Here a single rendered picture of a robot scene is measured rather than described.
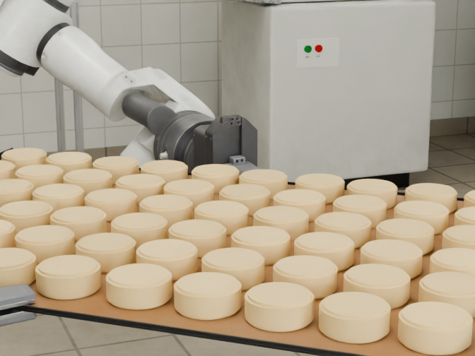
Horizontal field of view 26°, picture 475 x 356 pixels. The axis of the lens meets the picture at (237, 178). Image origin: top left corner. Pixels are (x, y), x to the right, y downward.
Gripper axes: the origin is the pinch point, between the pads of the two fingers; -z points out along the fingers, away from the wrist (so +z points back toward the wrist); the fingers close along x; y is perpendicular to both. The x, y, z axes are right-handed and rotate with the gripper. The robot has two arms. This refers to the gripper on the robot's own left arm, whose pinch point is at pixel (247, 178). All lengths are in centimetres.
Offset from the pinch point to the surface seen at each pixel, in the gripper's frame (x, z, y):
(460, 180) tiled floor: -100, 285, 250
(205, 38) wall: -38, 379, 158
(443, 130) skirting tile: -96, 367, 299
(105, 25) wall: -29, 383, 108
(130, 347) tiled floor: -100, 173, 44
